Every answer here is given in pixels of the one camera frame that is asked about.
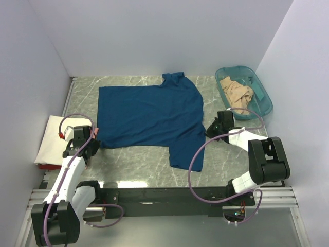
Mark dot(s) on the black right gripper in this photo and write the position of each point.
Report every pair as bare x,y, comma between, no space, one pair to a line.
209,133

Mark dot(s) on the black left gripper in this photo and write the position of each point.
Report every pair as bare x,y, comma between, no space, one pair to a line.
96,145

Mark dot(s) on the blue t-shirt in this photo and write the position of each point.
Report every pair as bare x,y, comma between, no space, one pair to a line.
167,115

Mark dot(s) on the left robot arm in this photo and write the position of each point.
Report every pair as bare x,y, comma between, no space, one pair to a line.
56,221

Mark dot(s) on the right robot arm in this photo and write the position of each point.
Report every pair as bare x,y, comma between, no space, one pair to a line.
267,161

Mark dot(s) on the pink folded t-shirt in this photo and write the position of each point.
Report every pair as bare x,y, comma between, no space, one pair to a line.
95,133

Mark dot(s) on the beige garment in bin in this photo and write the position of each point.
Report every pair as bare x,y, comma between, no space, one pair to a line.
238,96

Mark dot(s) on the white folded t-shirt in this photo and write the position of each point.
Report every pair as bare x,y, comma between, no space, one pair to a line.
52,146

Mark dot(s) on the teal plastic bin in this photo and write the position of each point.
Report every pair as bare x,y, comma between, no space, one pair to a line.
260,104

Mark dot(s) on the red folded t-shirt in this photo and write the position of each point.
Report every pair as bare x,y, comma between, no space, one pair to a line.
49,166

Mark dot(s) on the black base beam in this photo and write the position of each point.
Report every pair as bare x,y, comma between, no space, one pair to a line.
147,202

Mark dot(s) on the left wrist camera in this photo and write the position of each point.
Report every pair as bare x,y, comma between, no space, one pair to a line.
68,134

